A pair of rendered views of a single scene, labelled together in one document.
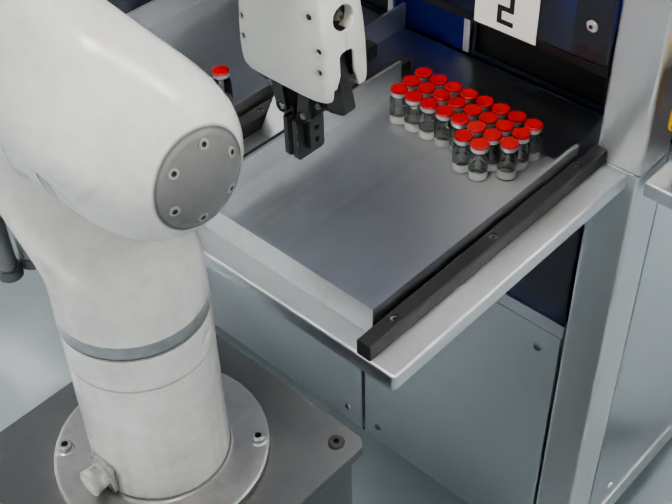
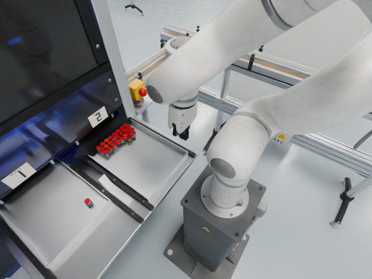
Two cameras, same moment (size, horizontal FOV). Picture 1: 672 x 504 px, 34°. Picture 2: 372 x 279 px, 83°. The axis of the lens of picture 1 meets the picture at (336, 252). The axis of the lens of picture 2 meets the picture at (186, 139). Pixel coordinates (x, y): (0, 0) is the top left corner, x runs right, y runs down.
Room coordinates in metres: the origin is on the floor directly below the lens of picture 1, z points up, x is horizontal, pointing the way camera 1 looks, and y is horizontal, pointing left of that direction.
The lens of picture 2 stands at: (0.81, 0.48, 1.65)
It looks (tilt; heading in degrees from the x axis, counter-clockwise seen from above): 51 degrees down; 261
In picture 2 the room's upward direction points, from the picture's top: straight up
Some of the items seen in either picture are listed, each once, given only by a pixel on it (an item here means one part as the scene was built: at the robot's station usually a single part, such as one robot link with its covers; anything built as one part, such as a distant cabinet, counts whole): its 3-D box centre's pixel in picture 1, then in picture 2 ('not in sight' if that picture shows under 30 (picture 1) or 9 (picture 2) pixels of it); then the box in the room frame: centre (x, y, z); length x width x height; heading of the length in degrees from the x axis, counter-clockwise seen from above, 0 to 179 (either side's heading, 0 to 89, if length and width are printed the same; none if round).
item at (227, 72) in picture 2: not in sight; (221, 105); (0.31, -0.78, 0.46); 0.09 x 0.09 x 0.77; 46
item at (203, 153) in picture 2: not in sight; (216, 134); (0.31, -0.78, 0.07); 0.50 x 0.08 x 0.14; 46
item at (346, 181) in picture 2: not in sight; (344, 199); (-0.52, 0.01, 0.07); 0.50 x 0.08 x 0.14; 46
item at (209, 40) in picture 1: (244, 32); (53, 204); (1.25, 0.11, 0.90); 0.34 x 0.26 x 0.04; 136
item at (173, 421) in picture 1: (149, 382); (227, 184); (0.61, 0.16, 0.95); 0.19 x 0.19 x 0.18
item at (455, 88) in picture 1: (475, 113); (113, 138); (1.04, -0.17, 0.90); 0.18 x 0.02 x 0.05; 46
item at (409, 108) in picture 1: (451, 130); (120, 143); (1.01, -0.14, 0.90); 0.18 x 0.02 x 0.05; 46
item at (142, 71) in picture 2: not in sight; (153, 66); (0.83, -0.70, 0.92); 0.69 x 0.16 x 0.16; 46
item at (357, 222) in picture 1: (387, 181); (139, 155); (0.93, -0.06, 0.90); 0.34 x 0.26 x 0.04; 136
